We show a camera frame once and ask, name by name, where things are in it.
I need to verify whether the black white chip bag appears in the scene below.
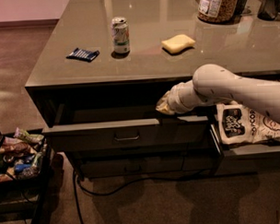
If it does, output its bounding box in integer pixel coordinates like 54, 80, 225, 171
216, 103, 280, 144

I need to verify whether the dark metal kettle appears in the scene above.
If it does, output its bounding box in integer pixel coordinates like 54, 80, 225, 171
257, 0, 280, 21

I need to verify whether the green white soda can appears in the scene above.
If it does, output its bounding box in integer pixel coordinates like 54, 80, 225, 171
111, 17, 130, 54

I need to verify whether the yellow sponge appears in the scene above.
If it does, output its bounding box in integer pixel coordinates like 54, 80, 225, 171
161, 34, 195, 53

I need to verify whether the green snack bag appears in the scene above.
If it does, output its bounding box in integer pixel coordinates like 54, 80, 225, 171
14, 128, 44, 145

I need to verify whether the brown snack bag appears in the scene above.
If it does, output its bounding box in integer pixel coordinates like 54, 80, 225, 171
0, 142, 36, 155

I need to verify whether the grey drawer cabinet counter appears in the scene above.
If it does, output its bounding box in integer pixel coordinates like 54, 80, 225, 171
26, 0, 280, 179

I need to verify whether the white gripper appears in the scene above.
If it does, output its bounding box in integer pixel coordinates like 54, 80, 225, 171
156, 81, 199, 115

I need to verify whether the black floor cable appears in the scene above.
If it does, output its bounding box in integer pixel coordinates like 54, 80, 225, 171
71, 164, 212, 224

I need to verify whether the black snack cart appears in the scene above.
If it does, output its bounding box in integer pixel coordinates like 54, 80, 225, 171
0, 129, 52, 224

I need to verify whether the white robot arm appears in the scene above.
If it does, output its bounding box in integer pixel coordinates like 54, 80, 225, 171
156, 65, 280, 124

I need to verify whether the large jar of nuts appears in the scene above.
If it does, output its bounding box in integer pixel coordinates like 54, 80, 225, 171
197, 0, 238, 24

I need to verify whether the dark glass container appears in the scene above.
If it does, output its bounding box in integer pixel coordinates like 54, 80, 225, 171
234, 0, 247, 15

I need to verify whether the blue striped snack packet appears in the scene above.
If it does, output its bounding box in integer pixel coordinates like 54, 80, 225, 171
66, 48, 99, 62

